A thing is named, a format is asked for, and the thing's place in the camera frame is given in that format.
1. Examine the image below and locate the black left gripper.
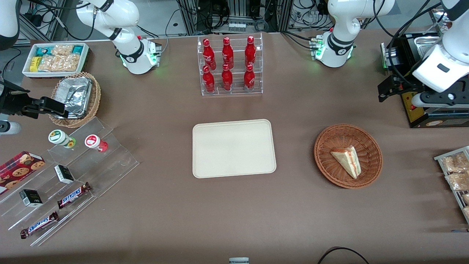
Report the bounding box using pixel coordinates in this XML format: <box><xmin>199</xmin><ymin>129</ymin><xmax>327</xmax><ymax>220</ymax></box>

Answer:
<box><xmin>378</xmin><ymin>68</ymin><xmax>440</xmax><ymax>103</ymax></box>

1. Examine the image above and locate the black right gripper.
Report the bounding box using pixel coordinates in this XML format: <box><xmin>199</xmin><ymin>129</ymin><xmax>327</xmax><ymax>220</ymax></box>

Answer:
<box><xmin>0</xmin><ymin>81</ymin><xmax>69</xmax><ymax>119</ymax></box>

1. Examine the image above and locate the triangle sandwich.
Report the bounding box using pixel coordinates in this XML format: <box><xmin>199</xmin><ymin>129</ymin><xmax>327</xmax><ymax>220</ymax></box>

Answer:
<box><xmin>330</xmin><ymin>146</ymin><xmax>362</xmax><ymax>179</ymax></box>

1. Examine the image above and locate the tan wicker basket with foil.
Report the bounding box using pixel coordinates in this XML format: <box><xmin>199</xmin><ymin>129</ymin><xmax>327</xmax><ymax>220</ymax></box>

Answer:
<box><xmin>48</xmin><ymin>72</ymin><xmax>101</xmax><ymax>128</ymax></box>

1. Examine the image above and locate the tray of packaged snacks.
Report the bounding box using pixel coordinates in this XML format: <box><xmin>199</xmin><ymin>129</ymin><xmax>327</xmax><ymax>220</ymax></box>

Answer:
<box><xmin>434</xmin><ymin>146</ymin><xmax>469</xmax><ymax>225</ymax></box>

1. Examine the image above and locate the brown round wicker basket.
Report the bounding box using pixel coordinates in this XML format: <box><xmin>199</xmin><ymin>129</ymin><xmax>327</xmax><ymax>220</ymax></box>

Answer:
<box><xmin>314</xmin><ymin>124</ymin><xmax>383</xmax><ymax>189</ymax></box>

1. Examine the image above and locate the beige plastic tray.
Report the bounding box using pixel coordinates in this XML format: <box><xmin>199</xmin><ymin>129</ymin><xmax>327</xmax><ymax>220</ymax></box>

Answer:
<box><xmin>192</xmin><ymin>119</ymin><xmax>277</xmax><ymax>179</ymax></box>

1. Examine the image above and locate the green lid yogurt cup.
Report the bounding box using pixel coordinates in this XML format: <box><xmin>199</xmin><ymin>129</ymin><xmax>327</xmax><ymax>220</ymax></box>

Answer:
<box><xmin>48</xmin><ymin>129</ymin><xmax>77</xmax><ymax>149</ymax></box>

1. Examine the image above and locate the silver foil container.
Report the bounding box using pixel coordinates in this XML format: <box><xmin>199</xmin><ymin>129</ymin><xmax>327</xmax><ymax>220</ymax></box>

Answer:
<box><xmin>54</xmin><ymin>77</ymin><xmax>92</xmax><ymax>119</ymax></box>

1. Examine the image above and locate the black hot food display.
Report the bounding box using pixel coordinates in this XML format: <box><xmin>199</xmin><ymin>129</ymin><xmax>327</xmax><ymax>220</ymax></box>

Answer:
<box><xmin>380</xmin><ymin>5</ymin><xmax>469</xmax><ymax>128</ymax></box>

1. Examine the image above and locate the white rectangular snack bin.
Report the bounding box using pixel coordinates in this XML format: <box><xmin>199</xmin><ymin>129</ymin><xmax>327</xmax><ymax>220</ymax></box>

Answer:
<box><xmin>22</xmin><ymin>43</ymin><xmax>90</xmax><ymax>79</ymax></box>

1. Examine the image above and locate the large clear nut bag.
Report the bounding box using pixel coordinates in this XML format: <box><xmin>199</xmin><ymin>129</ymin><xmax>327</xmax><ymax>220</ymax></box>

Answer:
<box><xmin>38</xmin><ymin>54</ymin><xmax>80</xmax><ymax>73</ymax></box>

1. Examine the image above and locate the red lid yogurt cup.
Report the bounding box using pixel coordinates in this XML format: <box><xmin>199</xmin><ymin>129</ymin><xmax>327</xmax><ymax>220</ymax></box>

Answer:
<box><xmin>85</xmin><ymin>135</ymin><xmax>109</xmax><ymax>153</ymax></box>

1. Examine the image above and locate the small clear nut bag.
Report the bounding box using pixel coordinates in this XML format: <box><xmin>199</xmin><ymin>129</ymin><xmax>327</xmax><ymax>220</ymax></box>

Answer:
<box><xmin>51</xmin><ymin>44</ymin><xmax>74</xmax><ymax>56</ymax></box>

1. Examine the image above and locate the steel food pan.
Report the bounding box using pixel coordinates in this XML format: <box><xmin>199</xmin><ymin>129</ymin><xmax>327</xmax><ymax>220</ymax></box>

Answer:
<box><xmin>416</xmin><ymin>34</ymin><xmax>447</xmax><ymax>50</ymax></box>

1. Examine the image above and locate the red cookie box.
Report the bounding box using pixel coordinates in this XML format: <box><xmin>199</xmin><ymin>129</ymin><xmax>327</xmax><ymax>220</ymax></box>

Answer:
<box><xmin>0</xmin><ymin>151</ymin><xmax>46</xmax><ymax>195</ymax></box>

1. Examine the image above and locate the small black carton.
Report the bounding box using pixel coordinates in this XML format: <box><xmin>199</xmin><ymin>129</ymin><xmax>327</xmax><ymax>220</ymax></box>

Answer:
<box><xmin>19</xmin><ymin>189</ymin><xmax>44</xmax><ymax>208</ymax></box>
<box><xmin>54</xmin><ymin>165</ymin><xmax>75</xmax><ymax>184</ymax></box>

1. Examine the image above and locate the clear acrylic stepped stand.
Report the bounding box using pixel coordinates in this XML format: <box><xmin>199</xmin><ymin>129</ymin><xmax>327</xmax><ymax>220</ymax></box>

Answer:
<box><xmin>0</xmin><ymin>117</ymin><xmax>140</xmax><ymax>247</ymax></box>

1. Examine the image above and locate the brown snickers bar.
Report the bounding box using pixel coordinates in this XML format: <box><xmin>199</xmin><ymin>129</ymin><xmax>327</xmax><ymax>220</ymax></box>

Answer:
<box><xmin>57</xmin><ymin>182</ymin><xmax>92</xmax><ymax>210</ymax></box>
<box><xmin>20</xmin><ymin>211</ymin><xmax>60</xmax><ymax>239</ymax></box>

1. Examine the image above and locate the red cola bottle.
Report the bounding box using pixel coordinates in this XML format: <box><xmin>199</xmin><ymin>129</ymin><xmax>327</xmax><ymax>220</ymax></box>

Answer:
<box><xmin>243</xmin><ymin>64</ymin><xmax>256</xmax><ymax>92</ymax></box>
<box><xmin>222</xmin><ymin>37</ymin><xmax>234</xmax><ymax>69</ymax></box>
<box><xmin>202</xmin><ymin>65</ymin><xmax>215</xmax><ymax>93</ymax></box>
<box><xmin>221</xmin><ymin>63</ymin><xmax>233</xmax><ymax>92</ymax></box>
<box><xmin>244</xmin><ymin>36</ymin><xmax>256</xmax><ymax>67</ymax></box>
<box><xmin>202</xmin><ymin>38</ymin><xmax>216</xmax><ymax>71</ymax></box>

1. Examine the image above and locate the clear acrylic bottle rack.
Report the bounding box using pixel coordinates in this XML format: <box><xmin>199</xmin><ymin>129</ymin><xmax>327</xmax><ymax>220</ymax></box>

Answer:
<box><xmin>197</xmin><ymin>33</ymin><xmax>263</xmax><ymax>96</ymax></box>

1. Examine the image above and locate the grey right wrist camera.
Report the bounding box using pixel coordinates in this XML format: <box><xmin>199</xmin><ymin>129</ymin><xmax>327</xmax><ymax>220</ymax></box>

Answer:
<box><xmin>0</xmin><ymin>121</ymin><xmax>22</xmax><ymax>135</ymax></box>

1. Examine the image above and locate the black floor cable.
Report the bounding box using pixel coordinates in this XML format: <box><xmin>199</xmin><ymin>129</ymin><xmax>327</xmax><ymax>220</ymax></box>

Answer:
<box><xmin>317</xmin><ymin>247</ymin><xmax>370</xmax><ymax>264</ymax></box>

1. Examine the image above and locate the aluminium frame rack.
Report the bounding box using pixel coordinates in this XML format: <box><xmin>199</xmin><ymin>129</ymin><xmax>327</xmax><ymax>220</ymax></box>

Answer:
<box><xmin>176</xmin><ymin>0</ymin><xmax>295</xmax><ymax>36</ymax></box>

